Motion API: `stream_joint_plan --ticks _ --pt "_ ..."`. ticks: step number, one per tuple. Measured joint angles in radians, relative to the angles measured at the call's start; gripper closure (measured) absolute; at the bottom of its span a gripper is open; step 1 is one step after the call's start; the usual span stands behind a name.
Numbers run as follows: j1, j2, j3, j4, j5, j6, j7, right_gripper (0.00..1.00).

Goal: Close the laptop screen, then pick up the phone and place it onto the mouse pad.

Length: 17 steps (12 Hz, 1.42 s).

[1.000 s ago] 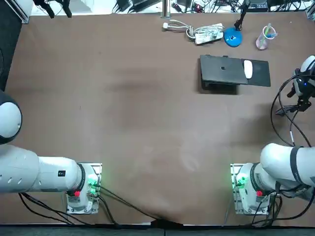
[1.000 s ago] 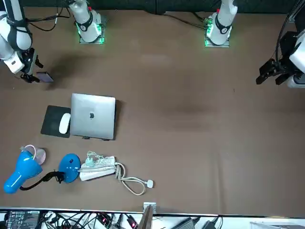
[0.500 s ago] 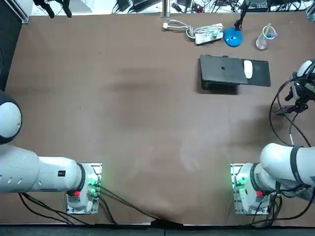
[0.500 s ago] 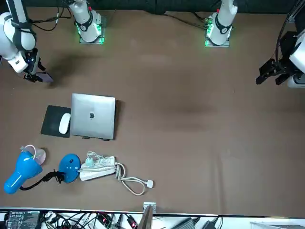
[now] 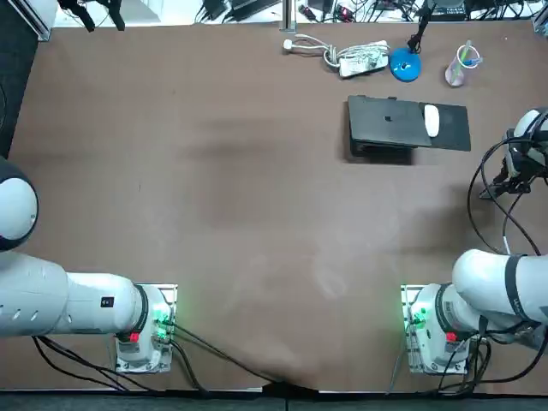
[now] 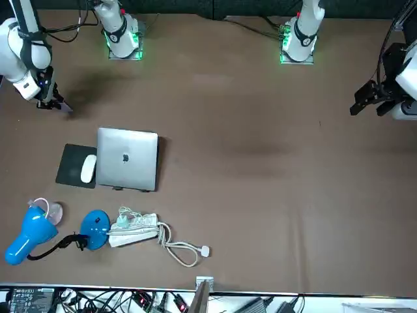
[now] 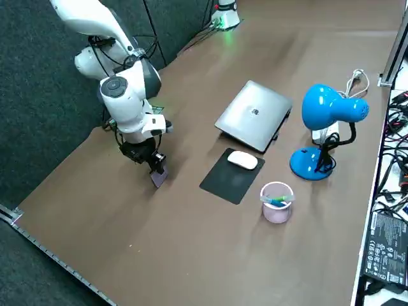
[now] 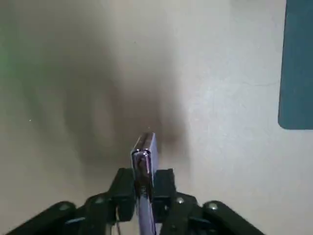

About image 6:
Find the white power strip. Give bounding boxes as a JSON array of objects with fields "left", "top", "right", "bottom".
[{"left": 107, "top": 211, "right": 160, "bottom": 248}]

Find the blue desk lamp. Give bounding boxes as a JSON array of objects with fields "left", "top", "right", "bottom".
[{"left": 5, "top": 207, "right": 111, "bottom": 265}]

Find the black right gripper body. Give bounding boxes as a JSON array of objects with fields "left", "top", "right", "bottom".
[{"left": 35, "top": 67, "right": 55, "bottom": 102}]

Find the mint green plug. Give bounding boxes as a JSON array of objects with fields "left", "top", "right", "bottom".
[{"left": 116, "top": 207, "right": 132, "bottom": 229}]

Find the black labelled power adapter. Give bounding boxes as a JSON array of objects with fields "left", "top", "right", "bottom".
[{"left": 6, "top": 286, "right": 55, "bottom": 313}]

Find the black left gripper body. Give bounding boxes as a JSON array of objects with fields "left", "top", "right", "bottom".
[{"left": 376, "top": 42, "right": 408, "bottom": 105}]

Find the grey power adapter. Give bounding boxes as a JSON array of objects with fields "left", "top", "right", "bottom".
[{"left": 227, "top": 296, "right": 274, "bottom": 313}]

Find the white cable with plug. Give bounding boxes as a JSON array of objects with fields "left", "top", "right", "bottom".
[{"left": 156, "top": 221, "right": 212, "bottom": 268}]

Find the aluminium post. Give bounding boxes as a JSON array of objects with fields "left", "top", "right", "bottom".
[{"left": 188, "top": 276, "right": 215, "bottom": 313}]

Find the black dongle red light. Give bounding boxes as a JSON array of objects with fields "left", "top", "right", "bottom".
[
  {"left": 133, "top": 293, "right": 152, "bottom": 309},
  {"left": 172, "top": 295, "right": 190, "bottom": 312}
]

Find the grey laptop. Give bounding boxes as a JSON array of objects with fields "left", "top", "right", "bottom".
[{"left": 96, "top": 127, "right": 160, "bottom": 192}]

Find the white computer mouse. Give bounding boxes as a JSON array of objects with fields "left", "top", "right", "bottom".
[{"left": 80, "top": 155, "right": 97, "bottom": 183}]

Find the black mouse pad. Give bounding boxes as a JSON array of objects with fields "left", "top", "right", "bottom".
[{"left": 55, "top": 143, "right": 98, "bottom": 189}]

